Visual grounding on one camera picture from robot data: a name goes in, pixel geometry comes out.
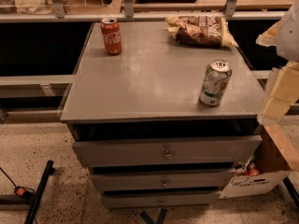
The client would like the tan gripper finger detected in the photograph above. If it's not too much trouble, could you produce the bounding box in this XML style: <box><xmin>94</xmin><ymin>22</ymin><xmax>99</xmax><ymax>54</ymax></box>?
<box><xmin>256</xmin><ymin>21</ymin><xmax>279</xmax><ymax>47</ymax></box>
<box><xmin>257</xmin><ymin>61</ymin><xmax>299</xmax><ymax>125</ymax></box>

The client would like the brown chip bag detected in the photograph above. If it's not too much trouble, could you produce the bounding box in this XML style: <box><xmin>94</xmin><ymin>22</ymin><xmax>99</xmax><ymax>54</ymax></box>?
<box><xmin>165</xmin><ymin>16</ymin><xmax>237</xmax><ymax>47</ymax></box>

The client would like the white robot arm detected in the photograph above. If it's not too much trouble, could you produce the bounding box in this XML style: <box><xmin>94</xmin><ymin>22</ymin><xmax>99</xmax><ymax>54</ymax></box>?
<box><xmin>256</xmin><ymin>1</ymin><xmax>299</xmax><ymax>126</ymax></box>

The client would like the green white 7up can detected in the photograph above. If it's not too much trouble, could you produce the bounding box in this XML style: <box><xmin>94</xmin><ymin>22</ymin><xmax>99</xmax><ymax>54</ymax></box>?
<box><xmin>199</xmin><ymin>60</ymin><xmax>232</xmax><ymax>105</ymax></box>

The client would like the red coca-cola can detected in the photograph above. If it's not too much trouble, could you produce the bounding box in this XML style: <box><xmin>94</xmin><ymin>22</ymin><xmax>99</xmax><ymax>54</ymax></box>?
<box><xmin>101</xmin><ymin>18</ymin><xmax>122</xmax><ymax>55</ymax></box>

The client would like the cardboard box with items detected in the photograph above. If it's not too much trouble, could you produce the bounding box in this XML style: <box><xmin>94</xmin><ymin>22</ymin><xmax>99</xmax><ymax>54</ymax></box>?
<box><xmin>221</xmin><ymin>124</ymin><xmax>299</xmax><ymax>199</ymax></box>

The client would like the top grey drawer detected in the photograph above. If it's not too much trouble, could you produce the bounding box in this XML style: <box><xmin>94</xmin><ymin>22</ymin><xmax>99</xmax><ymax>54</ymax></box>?
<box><xmin>73</xmin><ymin>135</ymin><xmax>262</xmax><ymax>167</ymax></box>

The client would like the grey drawer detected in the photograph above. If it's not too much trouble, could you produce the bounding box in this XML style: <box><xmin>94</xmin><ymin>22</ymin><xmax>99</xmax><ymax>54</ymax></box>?
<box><xmin>73</xmin><ymin>135</ymin><xmax>262</xmax><ymax>167</ymax></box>
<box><xmin>101</xmin><ymin>190</ymin><xmax>221</xmax><ymax>209</ymax></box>
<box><xmin>91</xmin><ymin>169</ymin><xmax>234</xmax><ymax>192</ymax></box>

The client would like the grey drawer cabinet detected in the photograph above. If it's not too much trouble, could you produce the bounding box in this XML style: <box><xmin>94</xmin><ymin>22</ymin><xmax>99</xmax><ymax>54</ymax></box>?
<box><xmin>61</xmin><ymin>21</ymin><xmax>263</xmax><ymax>198</ymax></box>

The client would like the middle grey drawer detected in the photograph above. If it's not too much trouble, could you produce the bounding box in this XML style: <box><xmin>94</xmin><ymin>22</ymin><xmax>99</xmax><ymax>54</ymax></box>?
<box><xmin>91</xmin><ymin>169</ymin><xmax>234</xmax><ymax>192</ymax></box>

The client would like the bottom grey drawer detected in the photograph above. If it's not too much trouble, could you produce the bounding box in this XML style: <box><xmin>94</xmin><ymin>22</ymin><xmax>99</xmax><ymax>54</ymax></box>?
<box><xmin>101</xmin><ymin>190</ymin><xmax>221</xmax><ymax>209</ymax></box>

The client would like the black floor stand leg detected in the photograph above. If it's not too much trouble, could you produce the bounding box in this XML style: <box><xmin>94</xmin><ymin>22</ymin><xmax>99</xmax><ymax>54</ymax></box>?
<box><xmin>24</xmin><ymin>161</ymin><xmax>55</xmax><ymax>224</ymax></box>

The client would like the orange cable connector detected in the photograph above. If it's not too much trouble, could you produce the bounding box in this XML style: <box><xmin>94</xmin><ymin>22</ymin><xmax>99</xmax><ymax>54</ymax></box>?
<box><xmin>14</xmin><ymin>186</ymin><xmax>35</xmax><ymax>199</ymax></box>

